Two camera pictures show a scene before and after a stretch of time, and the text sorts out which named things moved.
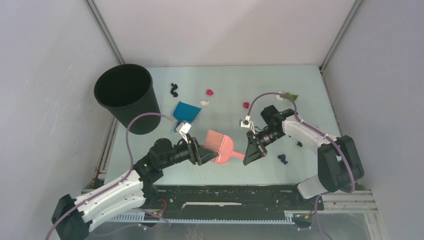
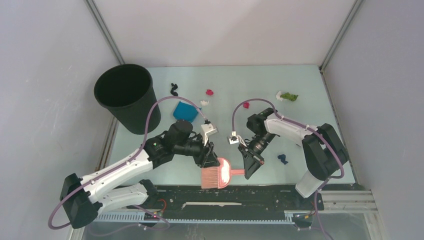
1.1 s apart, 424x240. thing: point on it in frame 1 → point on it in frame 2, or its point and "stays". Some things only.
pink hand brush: x=223 y=144 → x=219 y=177
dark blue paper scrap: x=282 y=158 stays
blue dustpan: x=185 y=111 stays
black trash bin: x=127 y=91 stays
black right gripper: x=254 y=151 → x=252 y=162
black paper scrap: x=175 y=86 stays
